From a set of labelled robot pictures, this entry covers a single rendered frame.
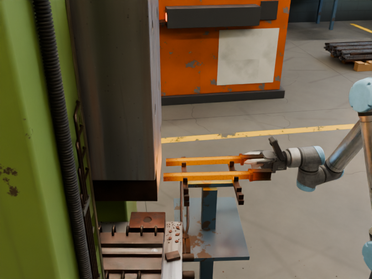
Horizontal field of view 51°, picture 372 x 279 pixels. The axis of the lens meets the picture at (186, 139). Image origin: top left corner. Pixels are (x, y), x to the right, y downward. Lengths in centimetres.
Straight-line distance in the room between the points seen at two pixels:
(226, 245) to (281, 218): 133
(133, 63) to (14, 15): 30
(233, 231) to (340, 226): 140
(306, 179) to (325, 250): 100
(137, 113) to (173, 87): 385
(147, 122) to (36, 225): 31
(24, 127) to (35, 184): 9
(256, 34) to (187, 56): 82
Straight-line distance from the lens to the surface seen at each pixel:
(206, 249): 169
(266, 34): 472
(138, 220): 138
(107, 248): 128
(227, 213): 187
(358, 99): 154
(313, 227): 298
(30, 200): 61
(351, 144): 184
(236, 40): 462
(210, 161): 173
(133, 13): 74
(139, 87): 78
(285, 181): 340
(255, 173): 167
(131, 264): 122
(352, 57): 637
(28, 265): 70
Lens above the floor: 186
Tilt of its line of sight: 29 degrees down
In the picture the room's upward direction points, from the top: straight up
